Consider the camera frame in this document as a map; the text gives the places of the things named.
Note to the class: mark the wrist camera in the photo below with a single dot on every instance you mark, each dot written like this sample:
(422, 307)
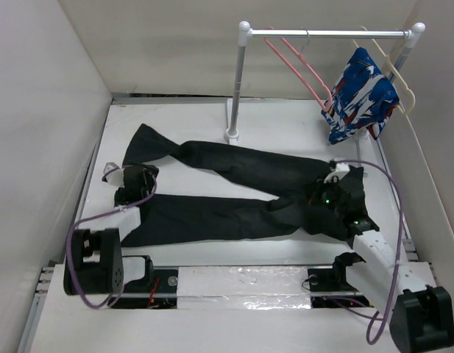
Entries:
(338, 170)
(113, 175)

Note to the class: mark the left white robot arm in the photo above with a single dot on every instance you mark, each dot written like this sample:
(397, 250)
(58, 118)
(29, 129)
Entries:
(94, 260)

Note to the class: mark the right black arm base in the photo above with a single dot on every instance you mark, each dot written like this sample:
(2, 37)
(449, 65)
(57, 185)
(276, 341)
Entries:
(333, 279)

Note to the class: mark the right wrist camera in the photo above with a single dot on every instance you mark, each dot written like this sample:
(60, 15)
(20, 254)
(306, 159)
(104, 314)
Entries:
(338, 170)

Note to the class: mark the white clothes rack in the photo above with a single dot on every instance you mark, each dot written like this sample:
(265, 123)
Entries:
(246, 33)

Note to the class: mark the blue patterned garment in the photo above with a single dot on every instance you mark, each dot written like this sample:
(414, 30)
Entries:
(363, 98)

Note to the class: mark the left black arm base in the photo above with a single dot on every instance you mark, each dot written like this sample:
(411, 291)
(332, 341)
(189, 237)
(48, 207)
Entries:
(147, 286)

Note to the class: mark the cream plastic hanger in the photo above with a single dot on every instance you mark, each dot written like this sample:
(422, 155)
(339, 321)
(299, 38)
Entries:
(407, 38)

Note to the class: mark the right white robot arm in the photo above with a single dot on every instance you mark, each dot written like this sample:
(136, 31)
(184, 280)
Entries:
(419, 315)

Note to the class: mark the black trousers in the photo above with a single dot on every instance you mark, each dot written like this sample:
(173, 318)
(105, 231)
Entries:
(173, 219)

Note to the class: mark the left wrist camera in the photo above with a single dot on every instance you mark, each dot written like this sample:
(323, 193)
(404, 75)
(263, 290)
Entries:
(113, 175)

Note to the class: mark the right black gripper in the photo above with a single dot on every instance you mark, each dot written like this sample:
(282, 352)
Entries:
(317, 187)

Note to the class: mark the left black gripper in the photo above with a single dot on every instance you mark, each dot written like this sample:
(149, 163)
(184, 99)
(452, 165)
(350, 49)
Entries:
(149, 180)

